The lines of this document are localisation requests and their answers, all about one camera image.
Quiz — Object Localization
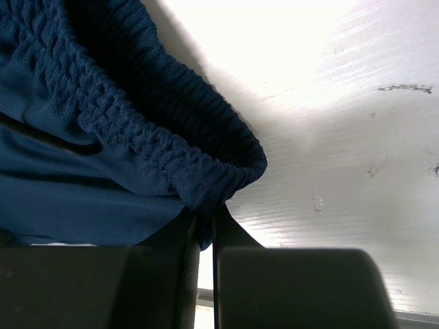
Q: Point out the navy blue shorts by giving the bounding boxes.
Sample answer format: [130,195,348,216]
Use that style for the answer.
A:
[1,1,267,248]

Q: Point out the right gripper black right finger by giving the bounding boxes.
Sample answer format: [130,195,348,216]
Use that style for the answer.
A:
[212,208,398,328]

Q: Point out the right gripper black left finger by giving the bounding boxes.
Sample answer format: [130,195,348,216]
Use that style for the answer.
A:
[1,212,200,328]

